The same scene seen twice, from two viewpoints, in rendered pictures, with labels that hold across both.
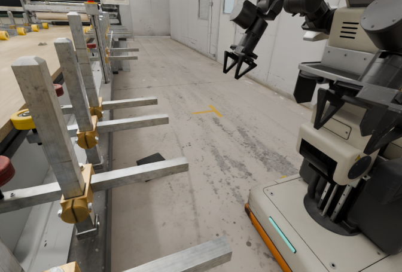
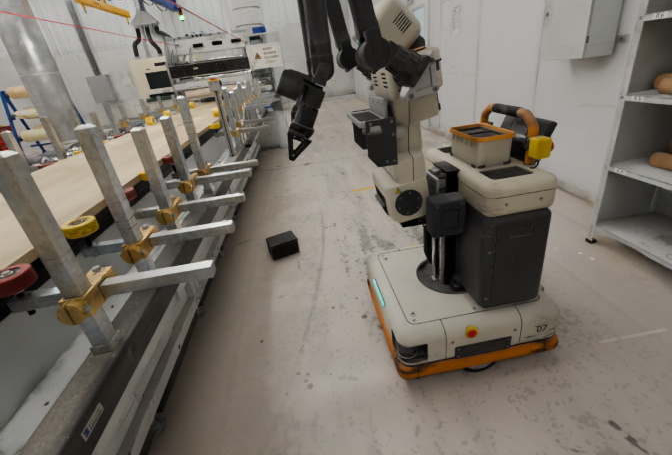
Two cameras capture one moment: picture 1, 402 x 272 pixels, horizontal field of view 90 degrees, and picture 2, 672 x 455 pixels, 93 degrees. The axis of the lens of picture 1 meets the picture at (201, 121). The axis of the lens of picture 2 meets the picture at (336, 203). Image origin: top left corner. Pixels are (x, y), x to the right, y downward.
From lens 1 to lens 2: 0.82 m
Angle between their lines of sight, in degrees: 16
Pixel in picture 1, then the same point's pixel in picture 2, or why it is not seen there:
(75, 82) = (174, 144)
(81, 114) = (180, 168)
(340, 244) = (434, 300)
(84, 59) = (190, 130)
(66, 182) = (159, 198)
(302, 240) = (395, 295)
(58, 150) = (153, 176)
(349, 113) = not seen: hidden behind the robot
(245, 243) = (360, 316)
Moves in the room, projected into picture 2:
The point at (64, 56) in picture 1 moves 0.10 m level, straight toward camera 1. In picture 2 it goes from (166, 127) to (162, 131)
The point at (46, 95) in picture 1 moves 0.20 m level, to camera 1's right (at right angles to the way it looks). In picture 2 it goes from (145, 145) to (197, 141)
